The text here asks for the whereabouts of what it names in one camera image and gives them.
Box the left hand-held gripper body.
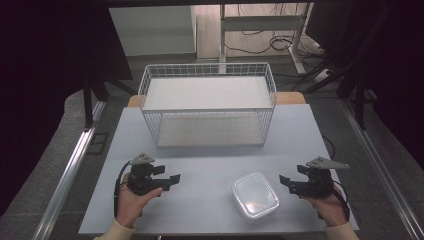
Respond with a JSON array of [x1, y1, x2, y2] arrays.
[[127, 152, 165, 196]]

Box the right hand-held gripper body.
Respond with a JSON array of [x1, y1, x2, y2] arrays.
[[297, 156, 351, 200]]

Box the clear plastic lidded container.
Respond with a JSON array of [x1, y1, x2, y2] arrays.
[[231, 171, 281, 224]]

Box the white wire basket shelf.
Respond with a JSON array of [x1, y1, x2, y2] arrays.
[[137, 62, 278, 149]]

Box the person's left hand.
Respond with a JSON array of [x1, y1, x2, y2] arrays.
[[115, 173, 165, 229]]

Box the person's right hand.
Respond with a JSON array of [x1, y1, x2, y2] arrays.
[[299, 184, 350, 228]]

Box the dark floor socket plate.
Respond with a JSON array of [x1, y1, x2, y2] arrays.
[[87, 132, 110, 156]]

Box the black metal stand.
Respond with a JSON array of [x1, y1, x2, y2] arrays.
[[81, 74, 138, 132], [301, 59, 378, 131]]

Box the black curtain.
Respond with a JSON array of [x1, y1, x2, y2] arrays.
[[304, 0, 424, 171], [0, 0, 134, 218]]

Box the white cabinet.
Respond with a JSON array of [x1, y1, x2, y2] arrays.
[[108, 5, 198, 57]]

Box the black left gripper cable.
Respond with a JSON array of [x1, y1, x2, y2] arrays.
[[112, 160, 133, 218]]

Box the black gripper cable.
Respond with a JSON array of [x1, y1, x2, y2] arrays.
[[112, 160, 133, 218], [332, 179, 352, 222]]

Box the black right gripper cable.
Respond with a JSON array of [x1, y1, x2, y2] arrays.
[[332, 179, 352, 222]]

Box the thin black cable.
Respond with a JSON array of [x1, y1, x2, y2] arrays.
[[321, 134, 337, 160]]

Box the aluminium floor rail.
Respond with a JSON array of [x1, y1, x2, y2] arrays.
[[339, 99, 424, 240], [31, 99, 108, 240]]

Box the black floor cables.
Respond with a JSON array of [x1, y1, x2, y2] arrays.
[[223, 3, 331, 93]]

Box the white metal desk frame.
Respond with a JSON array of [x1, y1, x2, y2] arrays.
[[218, 2, 314, 75]]

